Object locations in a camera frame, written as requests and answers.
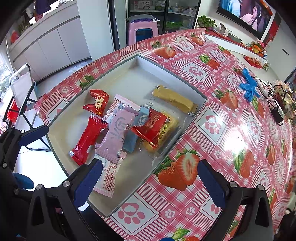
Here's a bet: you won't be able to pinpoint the black power adapter with cable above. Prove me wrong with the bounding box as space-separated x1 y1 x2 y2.
255 77 285 126

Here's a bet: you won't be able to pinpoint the glass display cabinet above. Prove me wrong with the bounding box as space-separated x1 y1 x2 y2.
107 1 201 50

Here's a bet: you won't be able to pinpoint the light blue snack packet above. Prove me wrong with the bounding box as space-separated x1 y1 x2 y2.
123 105 150 153

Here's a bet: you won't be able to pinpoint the yellow clear-wrapped cake snack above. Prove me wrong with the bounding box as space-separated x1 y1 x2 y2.
139 111 179 153

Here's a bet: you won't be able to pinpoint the blue rubber gloves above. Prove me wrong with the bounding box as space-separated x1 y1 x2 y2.
239 68 260 102

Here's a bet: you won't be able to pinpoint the gold snack bar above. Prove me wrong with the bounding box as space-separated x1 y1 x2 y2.
152 85 198 116

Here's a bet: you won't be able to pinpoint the grey white tray box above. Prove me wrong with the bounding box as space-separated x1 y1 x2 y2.
47 55 206 217

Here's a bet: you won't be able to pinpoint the small red candy packet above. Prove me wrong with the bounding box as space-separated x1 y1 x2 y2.
83 89 109 118

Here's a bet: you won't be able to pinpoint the pink crispy cranberry snack pack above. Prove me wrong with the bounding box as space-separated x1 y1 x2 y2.
102 94 140 123

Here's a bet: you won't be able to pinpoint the white low cabinet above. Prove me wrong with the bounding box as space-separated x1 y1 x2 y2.
9 1 90 81

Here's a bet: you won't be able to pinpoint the red crinkled snack packet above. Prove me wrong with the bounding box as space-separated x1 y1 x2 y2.
137 108 167 147

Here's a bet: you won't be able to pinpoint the strawberry pattern tablecloth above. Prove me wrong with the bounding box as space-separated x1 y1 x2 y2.
35 29 295 240

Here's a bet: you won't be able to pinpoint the long red snack bar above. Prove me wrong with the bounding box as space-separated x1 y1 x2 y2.
69 115 108 166

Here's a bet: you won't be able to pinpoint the pink plastic stool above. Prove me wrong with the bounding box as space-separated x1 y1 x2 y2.
126 15 159 45

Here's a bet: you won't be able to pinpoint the green potted plant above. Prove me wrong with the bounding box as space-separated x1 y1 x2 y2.
197 15 217 30

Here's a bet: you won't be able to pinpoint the wall television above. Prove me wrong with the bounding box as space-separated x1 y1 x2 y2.
217 0 275 39

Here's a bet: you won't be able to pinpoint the folding chair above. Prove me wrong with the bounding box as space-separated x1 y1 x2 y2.
2 63 52 152

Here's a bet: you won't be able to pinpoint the purple pink snack packet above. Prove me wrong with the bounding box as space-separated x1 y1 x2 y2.
96 108 135 163

